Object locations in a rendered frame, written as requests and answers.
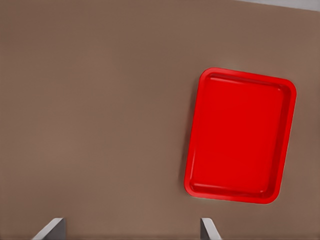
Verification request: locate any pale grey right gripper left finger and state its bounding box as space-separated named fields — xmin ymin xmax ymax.
xmin=31 ymin=217 xmax=67 ymax=240

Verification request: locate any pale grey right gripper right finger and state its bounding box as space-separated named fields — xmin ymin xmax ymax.
xmin=200 ymin=217 xmax=222 ymax=240

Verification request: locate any red rectangular plastic tray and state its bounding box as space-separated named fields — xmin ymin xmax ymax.
xmin=183 ymin=67 xmax=298 ymax=205

